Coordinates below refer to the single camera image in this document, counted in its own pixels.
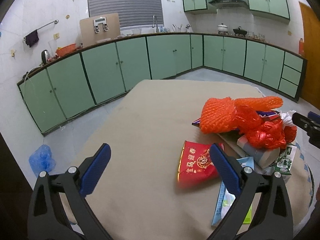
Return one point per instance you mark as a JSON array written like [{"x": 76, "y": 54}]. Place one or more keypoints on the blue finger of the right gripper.
[
  {"x": 306, "y": 124},
  {"x": 314, "y": 117}
]

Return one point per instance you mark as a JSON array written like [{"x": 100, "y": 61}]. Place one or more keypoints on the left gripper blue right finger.
[{"x": 228, "y": 168}]

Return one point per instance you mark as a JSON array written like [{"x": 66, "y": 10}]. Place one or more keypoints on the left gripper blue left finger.
[{"x": 92, "y": 168}]

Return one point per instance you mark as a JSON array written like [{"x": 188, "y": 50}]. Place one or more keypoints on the red paper cup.
[{"x": 195, "y": 165}]

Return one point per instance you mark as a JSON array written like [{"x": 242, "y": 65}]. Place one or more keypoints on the blue biscuit snack bag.
[{"x": 269, "y": 115}]

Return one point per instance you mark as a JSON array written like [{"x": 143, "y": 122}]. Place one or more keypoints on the red plastic bag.
[{"x": 262, "y": 133}]

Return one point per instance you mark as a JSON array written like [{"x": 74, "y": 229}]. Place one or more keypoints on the green lower kitchen cabinets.
[{"x": 85, "y": 79}]

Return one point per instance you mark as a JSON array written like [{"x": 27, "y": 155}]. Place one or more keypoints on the wooden door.
[{"x": 311, "y": 90}]

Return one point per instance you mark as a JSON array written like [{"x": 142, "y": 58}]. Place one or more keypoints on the white crumpled tissue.
[{"x": 286, "y": 118}]

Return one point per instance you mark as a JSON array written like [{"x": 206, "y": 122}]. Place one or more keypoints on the white paper cup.
[{"x": 263, "y": 157}]

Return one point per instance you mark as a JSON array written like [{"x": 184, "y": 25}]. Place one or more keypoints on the green white milk carton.
[{"x": 284, "y": 162}]

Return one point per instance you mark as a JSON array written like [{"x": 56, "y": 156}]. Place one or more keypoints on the orange foam fruit net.
[{"x": 260, "y": 104}]

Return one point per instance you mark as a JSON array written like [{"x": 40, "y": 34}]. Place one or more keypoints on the blue plastic bag on floor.
[{"x": 41, "y": 160}]

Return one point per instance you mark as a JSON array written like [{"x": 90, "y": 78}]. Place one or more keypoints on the orange plastic basin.
[{"x": 66, "y": 50}]

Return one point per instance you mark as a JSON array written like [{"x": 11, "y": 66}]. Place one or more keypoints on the white cooking pot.
[{"x": 222, "y": 29}]

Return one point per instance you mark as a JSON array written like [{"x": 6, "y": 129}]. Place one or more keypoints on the steel electric kettle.
[{"x": 45, "y": 56}]

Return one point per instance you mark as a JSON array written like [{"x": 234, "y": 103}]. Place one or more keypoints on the wooden cutting board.
[{"x": 89, "y": 37}]

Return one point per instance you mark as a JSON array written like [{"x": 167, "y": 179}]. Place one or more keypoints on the black range hood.
[{"x": 220, "y": 4}]

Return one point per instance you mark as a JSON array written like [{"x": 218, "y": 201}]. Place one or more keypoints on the dark hanging towel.
[{"x": 32, "y": 38}]

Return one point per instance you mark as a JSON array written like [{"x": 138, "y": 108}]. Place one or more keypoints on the chrome sink faucet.
[{"x": 155, "y": 23}]

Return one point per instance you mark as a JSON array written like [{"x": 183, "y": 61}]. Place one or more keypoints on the grey window blind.
[{"x": 132, "y": 13}]

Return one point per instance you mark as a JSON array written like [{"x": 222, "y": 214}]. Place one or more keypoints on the wall towel rail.
[{"x": 56, "y": 21}]

